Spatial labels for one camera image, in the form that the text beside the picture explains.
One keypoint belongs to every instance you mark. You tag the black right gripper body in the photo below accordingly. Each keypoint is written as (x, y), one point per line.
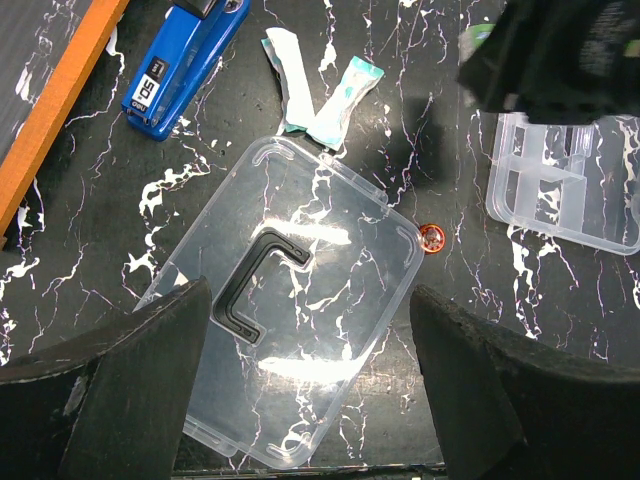
(558, 62)

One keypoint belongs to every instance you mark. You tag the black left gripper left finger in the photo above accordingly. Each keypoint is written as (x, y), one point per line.
(110, 403)

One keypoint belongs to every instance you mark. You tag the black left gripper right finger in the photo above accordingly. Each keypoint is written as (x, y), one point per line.
(508, 407)

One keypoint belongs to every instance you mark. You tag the green medicine carton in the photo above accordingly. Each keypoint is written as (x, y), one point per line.
(470, 39)

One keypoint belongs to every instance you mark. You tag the clear compartment organizer tray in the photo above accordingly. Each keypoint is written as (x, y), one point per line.
(577, 183)

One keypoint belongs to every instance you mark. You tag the white bandage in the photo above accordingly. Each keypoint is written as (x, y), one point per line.
(283, 51)
(330, 125)

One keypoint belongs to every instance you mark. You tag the orange wooden rack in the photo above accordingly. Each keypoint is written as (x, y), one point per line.
(28, 151)

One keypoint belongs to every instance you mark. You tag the blue stapler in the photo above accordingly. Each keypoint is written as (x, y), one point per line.
(184, 51)

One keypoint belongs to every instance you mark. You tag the clear kit lid black handle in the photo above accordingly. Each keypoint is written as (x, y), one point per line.
(307, 265)

